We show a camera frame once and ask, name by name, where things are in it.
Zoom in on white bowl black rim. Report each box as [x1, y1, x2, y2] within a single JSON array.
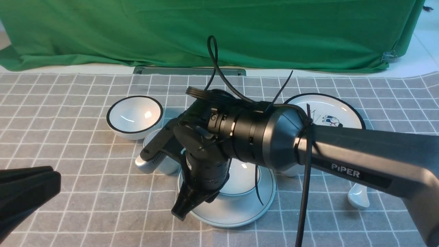
[[106, 95, 164, 140]]

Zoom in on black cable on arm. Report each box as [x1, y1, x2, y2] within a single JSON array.
[[186, 35, 309, 114]]

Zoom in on white illustrated plate black rim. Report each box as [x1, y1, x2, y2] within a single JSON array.
[[284, 93, 366, 129]]

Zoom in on black cable tie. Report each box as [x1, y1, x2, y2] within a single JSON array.
[[295, 104, 313, 247]]

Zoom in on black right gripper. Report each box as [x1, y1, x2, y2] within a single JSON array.
[[141, 99, 234, 221]]

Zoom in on grey metal floor strip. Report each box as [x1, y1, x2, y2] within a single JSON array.
[[133, 66, 247, 77]]

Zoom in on grey checked tablecloth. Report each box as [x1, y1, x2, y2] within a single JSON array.
[[0, 72, 438, 247]]

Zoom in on light blue cup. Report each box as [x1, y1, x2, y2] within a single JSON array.
[[144, 129, 181, 176]]

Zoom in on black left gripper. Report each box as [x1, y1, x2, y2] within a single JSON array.
[[0, 166, 61, 240]]

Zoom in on metal clamp on backdrop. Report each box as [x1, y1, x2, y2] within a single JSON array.
[[380, 50, 398, 63]]

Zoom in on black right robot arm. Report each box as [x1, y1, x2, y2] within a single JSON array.
[[136, 97, 439, 247]]

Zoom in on white ceramic spoon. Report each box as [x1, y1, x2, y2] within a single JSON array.
[[347, 183, 370, 209]]

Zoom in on white cup black rim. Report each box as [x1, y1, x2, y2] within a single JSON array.
[[276, 165, 305, 178]]

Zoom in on green backdrop cloth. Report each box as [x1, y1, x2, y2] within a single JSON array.
[[0, 0, 424, 73]]

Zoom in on light blue large plate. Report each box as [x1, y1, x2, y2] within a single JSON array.
[[190, 167, 276, 228]]

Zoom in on light blue shallow bowl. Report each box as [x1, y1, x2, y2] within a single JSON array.
[[197, 158, 263, 209]]

